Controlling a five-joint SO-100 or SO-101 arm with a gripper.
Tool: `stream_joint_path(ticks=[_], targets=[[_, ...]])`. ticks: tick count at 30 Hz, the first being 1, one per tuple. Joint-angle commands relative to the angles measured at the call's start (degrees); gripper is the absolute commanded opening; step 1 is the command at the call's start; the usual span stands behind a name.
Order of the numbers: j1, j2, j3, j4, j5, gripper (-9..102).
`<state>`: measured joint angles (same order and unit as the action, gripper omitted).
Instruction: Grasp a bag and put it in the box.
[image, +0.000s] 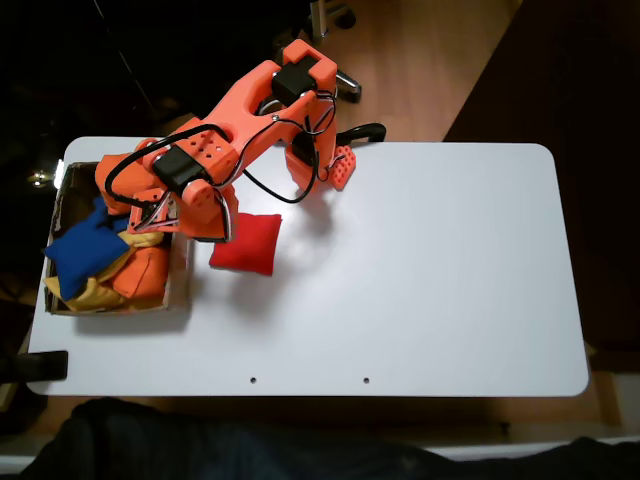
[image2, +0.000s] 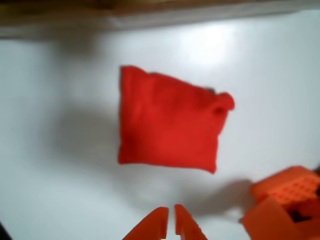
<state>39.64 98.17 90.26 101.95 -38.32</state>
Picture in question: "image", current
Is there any blue bean bag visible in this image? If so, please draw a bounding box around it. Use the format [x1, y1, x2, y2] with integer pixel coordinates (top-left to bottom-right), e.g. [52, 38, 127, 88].
[42, 213, 132, 302]
[91, 197, 130, 232]

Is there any red bean bag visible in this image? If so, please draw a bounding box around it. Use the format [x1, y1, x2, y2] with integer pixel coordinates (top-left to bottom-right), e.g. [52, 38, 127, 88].
[208, 213, 282, 278]

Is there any cardboard box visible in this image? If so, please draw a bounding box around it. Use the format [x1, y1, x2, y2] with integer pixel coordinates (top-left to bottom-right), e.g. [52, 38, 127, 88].
[44, 159, 197, 317]

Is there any black camera cable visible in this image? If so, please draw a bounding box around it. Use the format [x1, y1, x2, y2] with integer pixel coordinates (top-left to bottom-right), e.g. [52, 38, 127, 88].
[105, 89, 337, 214]

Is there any yellow bean bag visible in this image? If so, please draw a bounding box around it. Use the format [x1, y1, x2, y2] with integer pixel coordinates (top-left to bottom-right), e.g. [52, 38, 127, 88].
[119, 230, 166, 250]
[42, 273, 166, 314]

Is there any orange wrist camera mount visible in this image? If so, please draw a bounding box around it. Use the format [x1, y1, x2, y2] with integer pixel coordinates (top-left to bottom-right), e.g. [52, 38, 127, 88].
[127, 188, 180, 235]

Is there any metal chair base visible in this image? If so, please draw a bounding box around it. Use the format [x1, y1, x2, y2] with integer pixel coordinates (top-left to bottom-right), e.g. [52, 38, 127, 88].
[272, 0, 364, 104]

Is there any black table clamp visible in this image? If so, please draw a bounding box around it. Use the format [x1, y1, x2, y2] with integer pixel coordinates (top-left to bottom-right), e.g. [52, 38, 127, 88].
[0, 350, 69, 384]

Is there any flat orange bean bag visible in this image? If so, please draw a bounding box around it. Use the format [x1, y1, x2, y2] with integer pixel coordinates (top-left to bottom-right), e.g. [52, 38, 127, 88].
[107, 244, 171, 301]

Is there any small shiny metal object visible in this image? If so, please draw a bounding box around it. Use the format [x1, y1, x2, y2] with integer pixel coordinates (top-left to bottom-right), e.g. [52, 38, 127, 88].
[27, 168, 57, 189]

